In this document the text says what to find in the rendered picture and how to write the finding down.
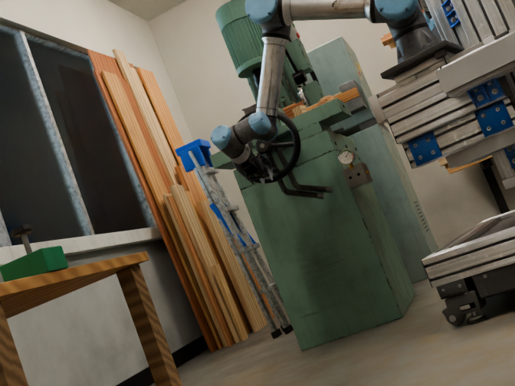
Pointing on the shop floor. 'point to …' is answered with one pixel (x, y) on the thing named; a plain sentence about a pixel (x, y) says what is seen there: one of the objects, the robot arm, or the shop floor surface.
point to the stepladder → (231, 219)
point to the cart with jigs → (162, 358)
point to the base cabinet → (329, 253)
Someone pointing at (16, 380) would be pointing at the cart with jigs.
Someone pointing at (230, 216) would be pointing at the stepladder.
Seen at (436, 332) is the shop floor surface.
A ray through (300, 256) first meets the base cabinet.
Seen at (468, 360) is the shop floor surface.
